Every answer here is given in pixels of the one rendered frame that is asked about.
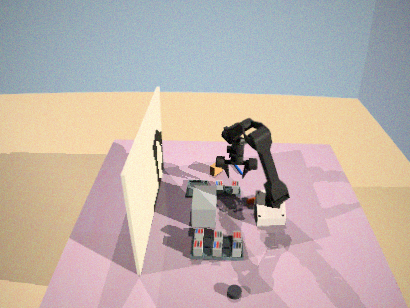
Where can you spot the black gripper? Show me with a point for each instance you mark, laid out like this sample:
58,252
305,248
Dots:
237,159

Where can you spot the dark grey cylinder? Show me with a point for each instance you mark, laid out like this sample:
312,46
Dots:
234,292

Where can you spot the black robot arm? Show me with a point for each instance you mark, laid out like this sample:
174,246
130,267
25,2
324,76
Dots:
260,140

